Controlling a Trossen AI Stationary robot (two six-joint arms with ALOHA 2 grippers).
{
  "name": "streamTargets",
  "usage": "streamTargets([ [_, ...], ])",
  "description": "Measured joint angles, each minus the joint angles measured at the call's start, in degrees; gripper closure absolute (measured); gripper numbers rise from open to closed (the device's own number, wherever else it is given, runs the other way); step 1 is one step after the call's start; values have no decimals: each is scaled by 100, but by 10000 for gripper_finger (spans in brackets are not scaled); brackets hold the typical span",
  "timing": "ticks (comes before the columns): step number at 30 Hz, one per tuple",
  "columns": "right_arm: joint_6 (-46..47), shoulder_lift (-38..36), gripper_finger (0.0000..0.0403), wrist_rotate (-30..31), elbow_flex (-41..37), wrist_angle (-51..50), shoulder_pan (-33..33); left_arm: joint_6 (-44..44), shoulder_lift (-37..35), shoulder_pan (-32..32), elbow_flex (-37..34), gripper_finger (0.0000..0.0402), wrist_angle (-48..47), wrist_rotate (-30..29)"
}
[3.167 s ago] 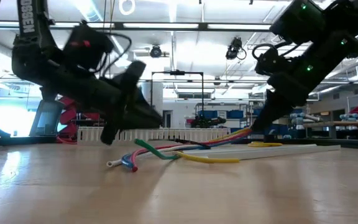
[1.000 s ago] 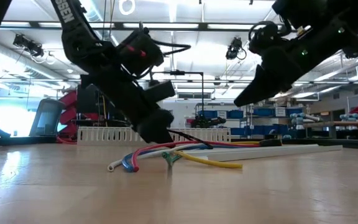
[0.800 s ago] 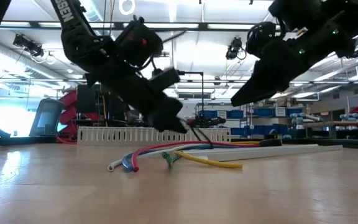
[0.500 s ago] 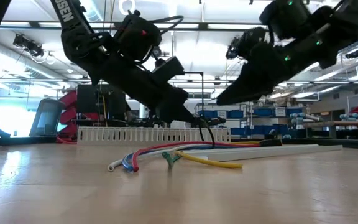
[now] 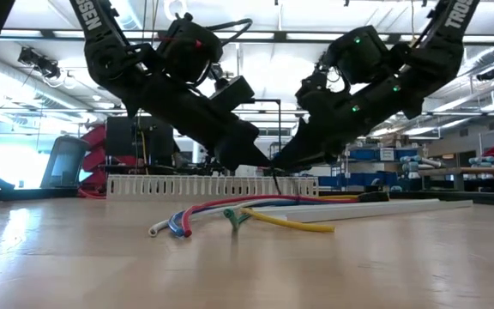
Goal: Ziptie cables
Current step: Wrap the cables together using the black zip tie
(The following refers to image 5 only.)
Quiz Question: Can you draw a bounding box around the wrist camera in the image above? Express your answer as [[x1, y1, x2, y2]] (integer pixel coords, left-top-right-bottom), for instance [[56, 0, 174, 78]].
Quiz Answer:
[[209, 76, 256, 109], [295, 70, 330, 111]]

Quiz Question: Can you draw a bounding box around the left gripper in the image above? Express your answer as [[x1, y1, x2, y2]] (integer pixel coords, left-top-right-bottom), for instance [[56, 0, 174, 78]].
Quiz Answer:
[[173, 92, 273, 172]]

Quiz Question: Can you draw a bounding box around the red cart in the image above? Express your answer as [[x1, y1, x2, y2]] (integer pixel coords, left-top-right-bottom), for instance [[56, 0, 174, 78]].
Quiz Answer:
[[79, 123, 107, 194]]

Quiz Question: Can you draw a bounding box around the black background monitor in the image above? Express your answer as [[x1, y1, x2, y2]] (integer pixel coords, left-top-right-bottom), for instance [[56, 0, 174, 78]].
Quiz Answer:
[[105, 115, 175, 158]]

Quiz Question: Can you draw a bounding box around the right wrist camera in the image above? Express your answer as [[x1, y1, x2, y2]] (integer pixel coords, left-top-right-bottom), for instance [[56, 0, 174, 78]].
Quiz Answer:
[[295, 70, 330, 111]]

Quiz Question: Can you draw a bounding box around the black aluminium table frame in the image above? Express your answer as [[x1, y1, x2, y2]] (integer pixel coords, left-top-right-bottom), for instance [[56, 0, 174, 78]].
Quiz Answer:
[[0, 187, 494, 207]]

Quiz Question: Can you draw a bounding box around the white raceway cover strip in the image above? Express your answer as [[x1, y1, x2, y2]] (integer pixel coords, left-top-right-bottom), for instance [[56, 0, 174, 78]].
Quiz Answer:
[[246, 197, 474, 223]]

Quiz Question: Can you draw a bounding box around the shelf with blue bins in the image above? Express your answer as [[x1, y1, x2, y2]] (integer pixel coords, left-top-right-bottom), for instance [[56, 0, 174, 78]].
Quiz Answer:
[[317, 145, 422, 193]]

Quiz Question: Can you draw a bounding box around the multicolour wire bundle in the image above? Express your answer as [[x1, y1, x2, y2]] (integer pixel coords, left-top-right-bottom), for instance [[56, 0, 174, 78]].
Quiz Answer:
[[148, 191, 390, 239]]

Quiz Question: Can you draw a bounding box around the white slotted cable raceway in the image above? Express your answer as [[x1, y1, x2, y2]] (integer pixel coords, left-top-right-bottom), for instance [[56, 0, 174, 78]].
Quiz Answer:
[[105, 174, 320, 202]]

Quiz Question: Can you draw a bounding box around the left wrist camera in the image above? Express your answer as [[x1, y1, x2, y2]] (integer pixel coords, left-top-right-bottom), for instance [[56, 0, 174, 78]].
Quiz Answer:
[[209, 76, 256, 109]]

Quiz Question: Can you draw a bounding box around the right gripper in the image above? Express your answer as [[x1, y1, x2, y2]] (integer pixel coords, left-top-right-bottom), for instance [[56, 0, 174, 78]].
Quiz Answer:
[[272, 96, 379, 171]]

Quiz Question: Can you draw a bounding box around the wooden workbench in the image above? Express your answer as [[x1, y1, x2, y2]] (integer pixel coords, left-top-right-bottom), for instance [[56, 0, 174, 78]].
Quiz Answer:
[[418, 166, 494, 192]]

